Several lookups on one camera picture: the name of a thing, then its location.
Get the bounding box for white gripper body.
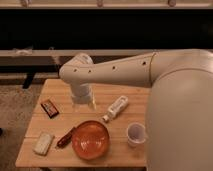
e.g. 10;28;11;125
70;84;93;104

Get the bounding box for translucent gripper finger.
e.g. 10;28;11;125
88;98;96;110
72;102;80;112

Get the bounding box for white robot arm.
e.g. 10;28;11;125
59;49;213;171

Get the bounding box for brown snack packet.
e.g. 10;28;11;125
41;100;59;118

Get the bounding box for white plastic bottle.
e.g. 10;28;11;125
102;96;129;123

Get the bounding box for orange bowl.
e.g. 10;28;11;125
72;120;110;160

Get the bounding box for wooden table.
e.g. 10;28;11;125
16;79;149;168

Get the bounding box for white sponge block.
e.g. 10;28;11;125
33;132;54;156

